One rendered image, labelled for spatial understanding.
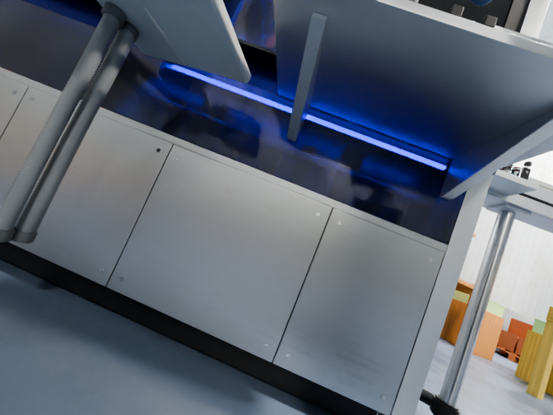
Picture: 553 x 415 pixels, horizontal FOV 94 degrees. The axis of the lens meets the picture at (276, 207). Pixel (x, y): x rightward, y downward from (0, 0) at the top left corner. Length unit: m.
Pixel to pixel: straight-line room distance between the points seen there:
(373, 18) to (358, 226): 0.52
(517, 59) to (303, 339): 0.78
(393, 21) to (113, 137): 0.84
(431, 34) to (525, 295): 7.74
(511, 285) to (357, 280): 7.01
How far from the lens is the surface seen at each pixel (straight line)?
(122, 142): 1.01
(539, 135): 0.76
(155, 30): 0.87
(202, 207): 0.84
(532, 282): 8.28
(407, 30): 0.61
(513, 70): 0.67
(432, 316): 0.93
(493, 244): 1.21
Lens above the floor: 0.43
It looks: 6 degrees up
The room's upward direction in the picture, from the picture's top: 23 degrees clockwise
